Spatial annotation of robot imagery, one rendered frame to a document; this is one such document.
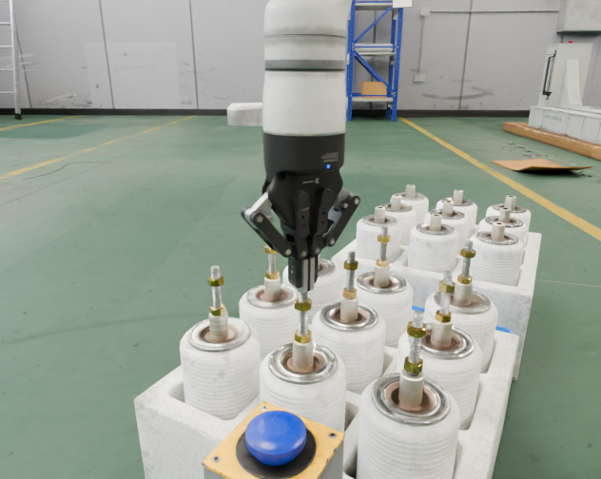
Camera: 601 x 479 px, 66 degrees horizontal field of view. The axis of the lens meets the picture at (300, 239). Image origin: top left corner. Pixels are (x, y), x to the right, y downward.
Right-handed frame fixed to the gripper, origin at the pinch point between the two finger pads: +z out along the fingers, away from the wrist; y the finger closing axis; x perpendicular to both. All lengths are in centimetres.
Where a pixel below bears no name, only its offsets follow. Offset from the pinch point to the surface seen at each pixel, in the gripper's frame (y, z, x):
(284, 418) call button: -11.0, 2.9, -14.1
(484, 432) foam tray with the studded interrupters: 15.0, 17.8, -13.4
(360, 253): 38, 17, 34
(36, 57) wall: 54, -37, 732
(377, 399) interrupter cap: 2.3, 10.4, -9.4
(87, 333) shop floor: -13, 36, 66
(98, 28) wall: 128, -74, 677
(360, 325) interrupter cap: 10.3, 10.5, 2.2
